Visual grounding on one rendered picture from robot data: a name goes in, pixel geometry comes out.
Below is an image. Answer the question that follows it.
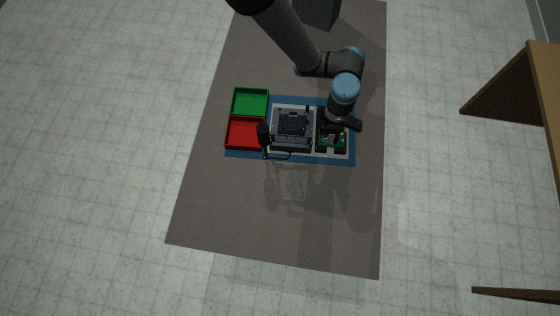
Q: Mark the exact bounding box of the red open-top bin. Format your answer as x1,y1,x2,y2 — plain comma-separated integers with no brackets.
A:
224,115,265,152

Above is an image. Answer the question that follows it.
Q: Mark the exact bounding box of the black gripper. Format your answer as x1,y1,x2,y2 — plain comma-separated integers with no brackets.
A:
319,108,342,148

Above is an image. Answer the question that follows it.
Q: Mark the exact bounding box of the green circuit board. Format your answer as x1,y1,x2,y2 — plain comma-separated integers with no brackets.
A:
318,132,344,147

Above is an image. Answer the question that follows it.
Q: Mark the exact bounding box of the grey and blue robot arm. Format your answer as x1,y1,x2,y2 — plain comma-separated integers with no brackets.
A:
225,0,365,133

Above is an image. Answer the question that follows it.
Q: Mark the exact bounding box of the green bin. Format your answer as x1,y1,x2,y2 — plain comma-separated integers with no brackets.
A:
229,87,269,121

